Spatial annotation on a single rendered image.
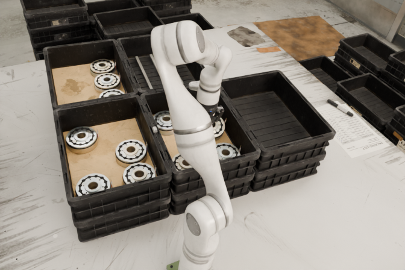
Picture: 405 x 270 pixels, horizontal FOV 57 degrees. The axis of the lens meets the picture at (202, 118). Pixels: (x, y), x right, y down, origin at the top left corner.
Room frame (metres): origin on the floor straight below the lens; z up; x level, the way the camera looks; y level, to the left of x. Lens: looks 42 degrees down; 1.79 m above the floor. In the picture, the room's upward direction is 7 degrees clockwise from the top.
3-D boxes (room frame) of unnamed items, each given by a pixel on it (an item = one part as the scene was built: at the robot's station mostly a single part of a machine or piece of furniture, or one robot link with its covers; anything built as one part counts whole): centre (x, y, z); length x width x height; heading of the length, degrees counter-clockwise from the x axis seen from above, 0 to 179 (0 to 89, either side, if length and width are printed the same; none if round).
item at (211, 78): (0.95, -0.02, 1.14); 0.09 x 0.07 x 0.15; 70
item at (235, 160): (0.93, 0.02, 0.92); 0.40 x 0.30 x 0.02; 26
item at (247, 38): (1.96, -0.20, 0.71); 0.22 x 0.19 x 0.01; 32
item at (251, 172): (0.93, 0.02, 0.87); 0.40 x 0.30 x 0.11; 26
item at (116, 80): (1.19, 0.40, 0.86); 0.10 x 0.10 x 0.01
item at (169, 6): (2.75, 0.42, 0.37); 0.40 x 0.30 x 0.45; 122
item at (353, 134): (1.25, -0.65, 0.70); 0.33 x 0.23 x 0.01; 32
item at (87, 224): (0.80, 0.29, 0.76); 0.40 x 0.30 x 0.12; 26
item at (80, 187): (0.66, 0.30, 0.86); 0.10 x 0.10 x 0.01
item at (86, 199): (0.80, 0.29, 0.92); 0.40 x 0.30 x 0.02; 26
